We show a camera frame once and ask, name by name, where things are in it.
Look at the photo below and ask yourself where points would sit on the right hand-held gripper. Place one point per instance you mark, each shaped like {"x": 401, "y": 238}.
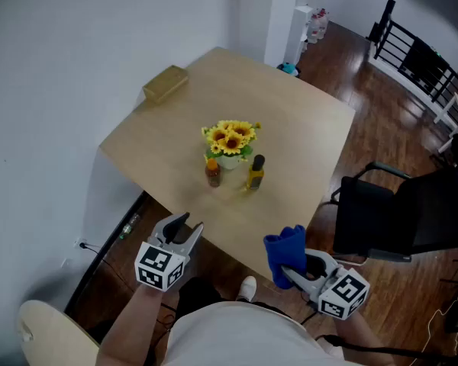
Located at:
{"x": 343, "y": 296}

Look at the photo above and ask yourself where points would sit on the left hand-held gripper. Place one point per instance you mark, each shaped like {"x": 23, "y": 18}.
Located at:
{"x": 158, "y": 261}

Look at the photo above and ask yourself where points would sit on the blue cloth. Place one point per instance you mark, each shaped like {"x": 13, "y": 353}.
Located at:
{"x": 286, "y": 252}

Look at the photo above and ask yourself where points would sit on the orange-capped sauce bottle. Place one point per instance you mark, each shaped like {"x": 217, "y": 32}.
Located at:
{"x": 213, "y": 175}

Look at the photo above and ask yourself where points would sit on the black-capped oil bottle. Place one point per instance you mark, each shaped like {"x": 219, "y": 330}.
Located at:
{"x": 255, "y": 175}

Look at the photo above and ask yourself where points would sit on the person's left forearm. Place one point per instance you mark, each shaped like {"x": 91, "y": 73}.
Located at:
{"x": 126, "y": 326}

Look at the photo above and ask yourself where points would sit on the person's right forearm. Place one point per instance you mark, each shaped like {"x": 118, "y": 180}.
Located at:
{"x": 360, "y": 338}

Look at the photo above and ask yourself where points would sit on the clear plastic bottle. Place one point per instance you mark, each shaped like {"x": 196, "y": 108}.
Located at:
{"x": 129, "y": 227}

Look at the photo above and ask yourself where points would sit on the person's black trouser leg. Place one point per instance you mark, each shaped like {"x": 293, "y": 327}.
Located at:
{"x": 196, "y": 296}

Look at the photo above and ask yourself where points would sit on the person's white shoe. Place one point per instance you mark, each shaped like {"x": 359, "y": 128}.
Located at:
{"x": 247, "y": 288}

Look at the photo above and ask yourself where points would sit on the person's white shirt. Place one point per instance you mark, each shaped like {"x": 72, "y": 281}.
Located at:
{"x": 244, "y": 338}

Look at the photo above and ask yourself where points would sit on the sunflower bouquet in white pot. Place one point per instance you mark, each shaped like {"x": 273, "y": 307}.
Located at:
{"x": 231, "y": 141}

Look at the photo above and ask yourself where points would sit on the shallow wooden box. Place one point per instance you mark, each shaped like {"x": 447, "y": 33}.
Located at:
{"x": 166, "y": 83}

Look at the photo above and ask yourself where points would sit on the round light wooden stool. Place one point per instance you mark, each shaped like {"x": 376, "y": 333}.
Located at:
{"x": 53, "y": 338}

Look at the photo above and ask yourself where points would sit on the white desk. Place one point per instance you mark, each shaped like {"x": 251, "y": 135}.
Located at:
{"x": 452, "y": 109}

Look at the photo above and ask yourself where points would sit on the black metal railing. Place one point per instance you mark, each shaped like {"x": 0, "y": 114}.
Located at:
{"x": 416, "y": 55}

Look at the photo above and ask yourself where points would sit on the group of water jugs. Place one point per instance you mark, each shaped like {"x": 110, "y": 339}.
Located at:
{"x": 318, "y": 25}

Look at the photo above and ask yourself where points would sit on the white wall socket with plug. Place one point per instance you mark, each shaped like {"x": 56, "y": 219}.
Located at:
{"x": 81, "y": 243}

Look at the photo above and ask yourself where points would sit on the white pedestal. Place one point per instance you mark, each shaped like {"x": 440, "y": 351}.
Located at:
{"x": 302, "y": 29}

